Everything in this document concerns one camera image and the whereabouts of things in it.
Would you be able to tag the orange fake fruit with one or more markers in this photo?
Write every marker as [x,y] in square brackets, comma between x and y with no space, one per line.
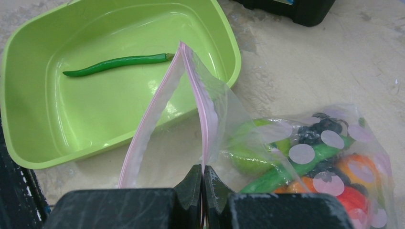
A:
[360,170]

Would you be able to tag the red fake food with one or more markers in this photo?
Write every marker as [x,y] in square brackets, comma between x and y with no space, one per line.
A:
[355,203]

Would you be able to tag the green fake apple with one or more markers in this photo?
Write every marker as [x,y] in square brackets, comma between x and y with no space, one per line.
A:
[258,146]

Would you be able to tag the black fake grapes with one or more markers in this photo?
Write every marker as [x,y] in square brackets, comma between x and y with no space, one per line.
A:
[311,135]

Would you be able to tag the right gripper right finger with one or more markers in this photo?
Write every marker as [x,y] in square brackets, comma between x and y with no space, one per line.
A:
[225,209]

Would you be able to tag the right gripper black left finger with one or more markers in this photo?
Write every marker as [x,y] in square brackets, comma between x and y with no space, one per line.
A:
[135,208]

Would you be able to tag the clear zip top bag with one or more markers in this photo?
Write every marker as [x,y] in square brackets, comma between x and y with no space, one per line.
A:
[195,116]

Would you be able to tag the green fake pepper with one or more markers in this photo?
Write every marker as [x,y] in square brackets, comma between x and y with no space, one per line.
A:
[121,62]
[276,170]

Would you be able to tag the green plastic tray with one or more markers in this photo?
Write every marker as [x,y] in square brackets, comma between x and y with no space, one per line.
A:
[49,118]

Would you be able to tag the black plastic toolbox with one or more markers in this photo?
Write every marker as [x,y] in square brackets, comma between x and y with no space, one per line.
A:
[308,13]

